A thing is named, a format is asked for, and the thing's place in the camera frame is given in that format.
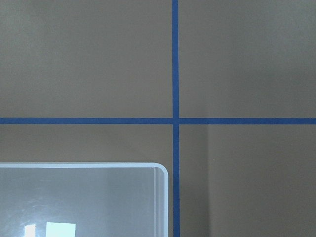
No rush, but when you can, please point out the clear plastic storage box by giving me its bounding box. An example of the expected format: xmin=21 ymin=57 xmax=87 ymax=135
xmin=0 ymin=162 xmax=168 ymax=237

